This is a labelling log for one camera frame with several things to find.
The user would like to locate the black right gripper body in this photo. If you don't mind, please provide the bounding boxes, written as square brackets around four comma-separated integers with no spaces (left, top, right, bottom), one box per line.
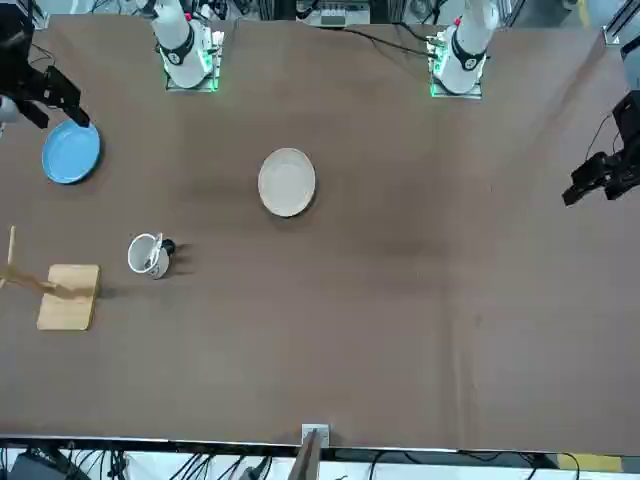
[0,64,56,105]

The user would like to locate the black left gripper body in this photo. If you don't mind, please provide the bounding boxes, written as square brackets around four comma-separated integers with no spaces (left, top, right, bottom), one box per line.
[612,90,640,154]

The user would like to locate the blue plate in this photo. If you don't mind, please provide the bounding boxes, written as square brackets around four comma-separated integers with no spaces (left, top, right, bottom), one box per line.
[41,119,102,186]

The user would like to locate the white cup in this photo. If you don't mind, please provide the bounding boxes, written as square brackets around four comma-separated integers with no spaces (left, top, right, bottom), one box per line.
[127,232,172,281]

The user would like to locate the wooden hanging rack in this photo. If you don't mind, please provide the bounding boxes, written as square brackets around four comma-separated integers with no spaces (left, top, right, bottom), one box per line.
[0,225,102,332]

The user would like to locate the white plate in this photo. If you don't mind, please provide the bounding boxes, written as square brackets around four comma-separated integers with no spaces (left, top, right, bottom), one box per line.
[257,147,317,219]

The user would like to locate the aluminium frame bracket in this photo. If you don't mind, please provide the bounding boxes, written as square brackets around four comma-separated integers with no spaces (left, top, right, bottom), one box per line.
[602,0,640,47]

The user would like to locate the black cable across table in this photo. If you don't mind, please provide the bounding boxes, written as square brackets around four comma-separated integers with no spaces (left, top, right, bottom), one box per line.
[312,23,437,57]

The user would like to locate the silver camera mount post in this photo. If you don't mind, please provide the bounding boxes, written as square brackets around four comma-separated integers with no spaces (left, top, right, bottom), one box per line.
[293,423,332,480]

